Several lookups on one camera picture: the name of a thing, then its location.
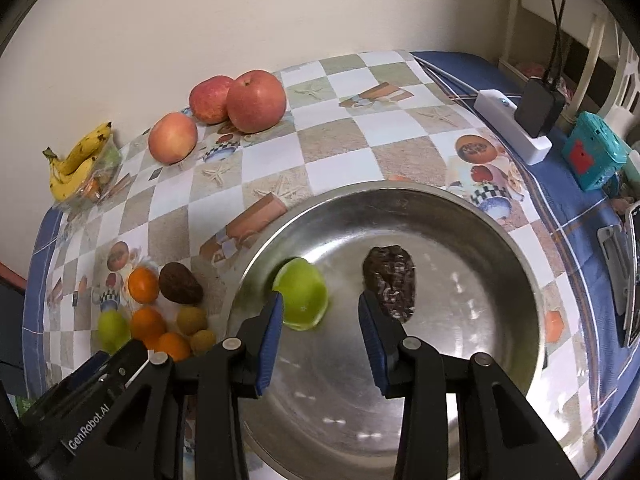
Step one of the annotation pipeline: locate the small green lime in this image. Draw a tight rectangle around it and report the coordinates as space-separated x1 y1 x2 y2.
97 310 132 353

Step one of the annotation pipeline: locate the white cable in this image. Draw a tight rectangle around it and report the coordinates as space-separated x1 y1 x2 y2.
412 55 483 103

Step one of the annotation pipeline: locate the clear plastic bag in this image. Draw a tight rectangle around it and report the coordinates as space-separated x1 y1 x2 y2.
65 141 124 211

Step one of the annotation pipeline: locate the smooth brown avocado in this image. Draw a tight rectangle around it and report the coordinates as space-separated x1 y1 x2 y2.
159 262 204 306

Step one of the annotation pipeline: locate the large red apple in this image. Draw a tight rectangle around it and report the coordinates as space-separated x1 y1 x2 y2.
226 70 287 135

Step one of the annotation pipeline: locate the green apple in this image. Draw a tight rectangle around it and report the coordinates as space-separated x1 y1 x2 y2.
271 257 329 332

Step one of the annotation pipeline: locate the black device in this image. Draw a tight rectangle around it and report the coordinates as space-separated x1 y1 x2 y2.
623 200 640 348

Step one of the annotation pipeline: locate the small brown kiwi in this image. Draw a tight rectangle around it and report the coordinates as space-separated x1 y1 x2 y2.
189 329 217 354
177 306 208 336

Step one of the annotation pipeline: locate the black charger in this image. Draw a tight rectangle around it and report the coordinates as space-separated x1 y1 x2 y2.
514 77 566 139

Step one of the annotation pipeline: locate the white power strip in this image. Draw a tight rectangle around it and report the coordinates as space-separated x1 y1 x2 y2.
473 89 553 166

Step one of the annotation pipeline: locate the silver device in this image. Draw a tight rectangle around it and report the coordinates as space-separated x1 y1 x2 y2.
597 225 632 317

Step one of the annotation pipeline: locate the pale red apple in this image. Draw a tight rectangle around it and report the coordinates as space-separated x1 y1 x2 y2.
148 112 198 166

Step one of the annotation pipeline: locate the yellow banana bunch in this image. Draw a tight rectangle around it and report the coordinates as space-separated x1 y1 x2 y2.
42 121 113 203

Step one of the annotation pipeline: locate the teal box with red label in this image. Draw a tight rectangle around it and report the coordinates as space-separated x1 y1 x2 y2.
561 111 628 192

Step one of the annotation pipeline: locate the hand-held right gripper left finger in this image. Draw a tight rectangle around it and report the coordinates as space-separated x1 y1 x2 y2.
64 292 285 480

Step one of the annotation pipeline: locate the white furniture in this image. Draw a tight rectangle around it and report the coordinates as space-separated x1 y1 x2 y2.
499 0 640 131

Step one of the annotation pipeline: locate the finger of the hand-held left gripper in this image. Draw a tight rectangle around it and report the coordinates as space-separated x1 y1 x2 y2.
111 339 151 386

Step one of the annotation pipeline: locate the checkered tablecloth with blue border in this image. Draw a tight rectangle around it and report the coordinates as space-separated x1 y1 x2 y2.
22 50 640 480

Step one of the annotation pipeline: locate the orange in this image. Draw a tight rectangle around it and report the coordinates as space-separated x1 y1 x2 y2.
130 307 167 349
157 332 192 362
128 267 160 305

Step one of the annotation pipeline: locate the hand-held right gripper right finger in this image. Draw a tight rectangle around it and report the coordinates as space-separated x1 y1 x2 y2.
358 291 581 480

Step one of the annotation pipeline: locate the dark wrinkled avocado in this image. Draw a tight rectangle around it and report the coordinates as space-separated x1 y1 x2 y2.
362 245 417 323

